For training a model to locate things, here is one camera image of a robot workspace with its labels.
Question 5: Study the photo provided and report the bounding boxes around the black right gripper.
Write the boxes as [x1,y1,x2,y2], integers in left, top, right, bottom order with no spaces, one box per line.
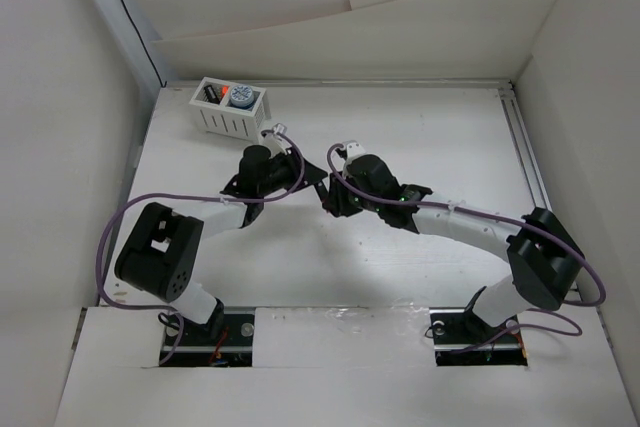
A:
[322,169,383,217]

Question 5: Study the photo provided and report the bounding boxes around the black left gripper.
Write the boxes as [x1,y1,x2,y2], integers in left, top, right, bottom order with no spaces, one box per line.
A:
[258,147,326,197]

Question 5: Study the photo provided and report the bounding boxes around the blue cap black highlighter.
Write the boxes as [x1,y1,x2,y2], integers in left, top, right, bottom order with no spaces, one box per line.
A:
[202,84,223,105]

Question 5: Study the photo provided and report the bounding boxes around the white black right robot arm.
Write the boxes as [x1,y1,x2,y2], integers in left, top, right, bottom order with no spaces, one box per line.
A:
[324,143,581,341]

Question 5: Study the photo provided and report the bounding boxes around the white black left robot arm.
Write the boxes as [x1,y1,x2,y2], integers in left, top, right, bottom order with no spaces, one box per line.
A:
[114,145,327,344]

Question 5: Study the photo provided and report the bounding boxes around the white slotted organizer box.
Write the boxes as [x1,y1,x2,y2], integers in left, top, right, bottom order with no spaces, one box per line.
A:
[188,77,271,144]

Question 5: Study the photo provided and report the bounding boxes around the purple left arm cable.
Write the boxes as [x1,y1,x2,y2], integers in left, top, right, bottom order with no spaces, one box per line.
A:
[94,129,309,363]

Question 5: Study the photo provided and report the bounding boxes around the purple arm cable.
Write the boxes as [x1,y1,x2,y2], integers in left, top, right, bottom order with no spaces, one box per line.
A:
[325,142,608,351]
[94,129,309,363]

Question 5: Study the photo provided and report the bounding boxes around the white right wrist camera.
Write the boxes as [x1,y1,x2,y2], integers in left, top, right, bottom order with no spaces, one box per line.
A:
[340,140,367,161]

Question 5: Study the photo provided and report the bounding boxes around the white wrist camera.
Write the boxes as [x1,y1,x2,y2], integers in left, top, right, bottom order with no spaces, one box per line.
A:
[261,123,287,157]
[340,140,367,161]

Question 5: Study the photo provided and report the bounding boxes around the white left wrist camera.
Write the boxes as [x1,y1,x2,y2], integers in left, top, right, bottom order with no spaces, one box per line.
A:
[261,123,287,157]

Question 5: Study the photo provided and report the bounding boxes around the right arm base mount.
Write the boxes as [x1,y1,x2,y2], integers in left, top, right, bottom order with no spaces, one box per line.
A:
[424,287,528,367]

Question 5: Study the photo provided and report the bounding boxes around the aluminium rail right edge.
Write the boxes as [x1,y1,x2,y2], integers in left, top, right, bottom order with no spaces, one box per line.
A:
[498,81,552,210]

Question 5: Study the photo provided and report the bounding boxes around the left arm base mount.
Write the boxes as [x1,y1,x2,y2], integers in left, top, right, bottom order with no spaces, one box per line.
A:
[158,308,256,368]

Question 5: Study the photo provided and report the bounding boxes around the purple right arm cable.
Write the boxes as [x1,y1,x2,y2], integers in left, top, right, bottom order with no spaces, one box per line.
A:
[325,142,608,351]

